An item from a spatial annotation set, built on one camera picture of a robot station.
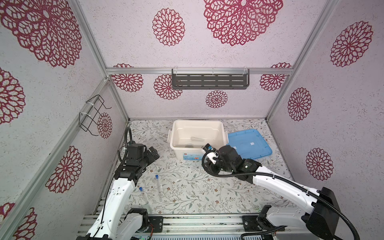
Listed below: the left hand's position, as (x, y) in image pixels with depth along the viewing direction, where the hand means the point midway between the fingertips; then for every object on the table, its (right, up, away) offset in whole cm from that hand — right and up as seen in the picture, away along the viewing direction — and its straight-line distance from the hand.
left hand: (150, 157), depth 81 cm
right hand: (+29, 0, -4) cm, 29 cm away
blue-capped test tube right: (+4, -19, +5) cm, 20 cm away
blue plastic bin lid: (+64, +5, +25) cm, 69 cm away
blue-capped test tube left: (-3, -24, +1) cm, 24 cm away
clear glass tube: (+24, +9, +25) cm, 36 cm away
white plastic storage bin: (+20, +10, +26) cm, 34 cm away
